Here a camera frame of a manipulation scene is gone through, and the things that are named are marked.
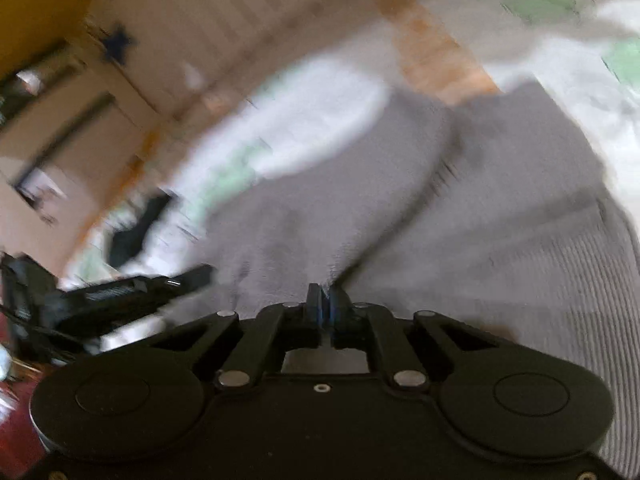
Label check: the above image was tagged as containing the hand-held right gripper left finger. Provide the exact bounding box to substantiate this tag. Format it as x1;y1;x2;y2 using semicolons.
149;283;326;392

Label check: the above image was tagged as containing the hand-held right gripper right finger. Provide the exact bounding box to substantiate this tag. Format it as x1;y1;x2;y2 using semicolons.
327;286;502;394

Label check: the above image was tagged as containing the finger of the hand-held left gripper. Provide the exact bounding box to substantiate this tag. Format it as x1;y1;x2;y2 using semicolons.
62;263;217;307

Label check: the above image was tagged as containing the grey ribbed hoodie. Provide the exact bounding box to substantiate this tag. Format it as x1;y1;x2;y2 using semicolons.
97;82;640;480

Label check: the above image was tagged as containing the folded black cloth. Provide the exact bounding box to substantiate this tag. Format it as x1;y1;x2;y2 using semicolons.
106;194;177;269

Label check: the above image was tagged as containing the dark red cloth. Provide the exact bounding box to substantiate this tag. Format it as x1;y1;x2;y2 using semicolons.
0;382;48;479

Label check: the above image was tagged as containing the leaf print blanket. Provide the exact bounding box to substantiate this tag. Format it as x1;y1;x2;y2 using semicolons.
62;0;640;286

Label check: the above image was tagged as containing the blue star decoration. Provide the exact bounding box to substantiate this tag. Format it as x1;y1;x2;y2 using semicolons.
97;21;138;66

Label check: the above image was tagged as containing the white wooden bed frame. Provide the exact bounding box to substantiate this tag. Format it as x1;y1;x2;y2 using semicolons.
0;0;483;281

